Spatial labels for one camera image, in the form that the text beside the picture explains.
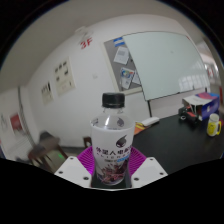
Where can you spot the black and red tool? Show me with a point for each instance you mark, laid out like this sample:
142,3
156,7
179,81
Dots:
188,114

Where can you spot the large white wall poster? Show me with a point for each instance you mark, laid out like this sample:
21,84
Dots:
64,77

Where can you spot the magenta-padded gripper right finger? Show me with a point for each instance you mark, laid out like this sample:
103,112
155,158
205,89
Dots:
148,170

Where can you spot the white flat case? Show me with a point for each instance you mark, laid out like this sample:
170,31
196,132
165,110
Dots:
150,121

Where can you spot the grey notice board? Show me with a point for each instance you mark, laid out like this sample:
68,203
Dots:
115,70

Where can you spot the red wall poster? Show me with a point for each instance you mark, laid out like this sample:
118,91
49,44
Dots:
16,124

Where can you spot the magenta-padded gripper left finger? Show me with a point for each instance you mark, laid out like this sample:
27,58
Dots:
75,168

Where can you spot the wooden chair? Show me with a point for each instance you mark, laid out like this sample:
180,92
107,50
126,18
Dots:
87,142

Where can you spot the whiteboard on stand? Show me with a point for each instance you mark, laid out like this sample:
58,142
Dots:
163,63

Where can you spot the small white wall poster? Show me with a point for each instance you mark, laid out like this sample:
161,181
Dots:
47,93

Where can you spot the yellow mug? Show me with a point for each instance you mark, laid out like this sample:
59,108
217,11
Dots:
213,126

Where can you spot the grey chair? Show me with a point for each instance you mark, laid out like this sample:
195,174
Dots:
46,136

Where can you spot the clear bottle with white label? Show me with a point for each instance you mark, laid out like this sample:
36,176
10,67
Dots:
112,146

